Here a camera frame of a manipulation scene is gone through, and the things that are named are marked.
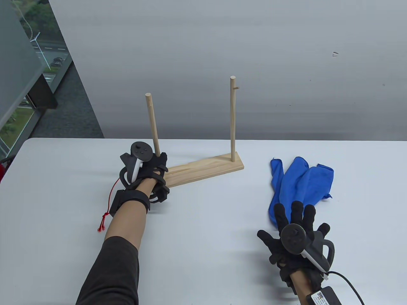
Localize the person's left hand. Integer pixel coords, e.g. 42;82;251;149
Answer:
137;152;168;184

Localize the glass window with street view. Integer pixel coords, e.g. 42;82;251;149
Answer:
0;0;74;159

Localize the black wrist strap box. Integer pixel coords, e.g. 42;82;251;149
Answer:
110;190;150;218
306;286;342;305

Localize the person's left forearm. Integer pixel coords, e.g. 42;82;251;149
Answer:
76;178;157;305

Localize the dark grey left controller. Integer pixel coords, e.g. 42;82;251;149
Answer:
120;141;153;188

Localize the frosted glass panel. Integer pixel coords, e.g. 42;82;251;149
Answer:
0;0;43;127

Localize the person's right hand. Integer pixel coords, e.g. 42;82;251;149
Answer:
257;201;331;282

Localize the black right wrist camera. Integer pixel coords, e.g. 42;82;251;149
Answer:
277;267;294;288

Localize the dark grey window pillar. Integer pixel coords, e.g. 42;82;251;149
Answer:
25;71;58;110

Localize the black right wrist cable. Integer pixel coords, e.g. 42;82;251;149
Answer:
324;271;366;305

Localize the black right wrist strap box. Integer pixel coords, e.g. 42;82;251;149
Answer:
306;286;342;305

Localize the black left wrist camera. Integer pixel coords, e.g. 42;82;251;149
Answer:
149;173;170;204

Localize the wooden rack with posts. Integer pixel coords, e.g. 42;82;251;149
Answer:
145;76;245;188

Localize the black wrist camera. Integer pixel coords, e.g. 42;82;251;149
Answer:
149;173;170;204
277;267;294;288

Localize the dark grey controller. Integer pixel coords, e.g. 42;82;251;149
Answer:
280;224;335;273
120;141;153;188

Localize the red chair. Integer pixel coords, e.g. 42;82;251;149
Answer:
0;157;13;184

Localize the dark grey right controller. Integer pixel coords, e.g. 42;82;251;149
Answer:
280;224;335;273

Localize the red elastic cord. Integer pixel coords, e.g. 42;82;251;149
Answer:
97;177;123;232

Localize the blue towel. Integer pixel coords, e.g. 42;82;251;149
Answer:
269;156;334;228

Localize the black left wrist strap box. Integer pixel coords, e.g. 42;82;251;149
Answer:
110;190;150;218

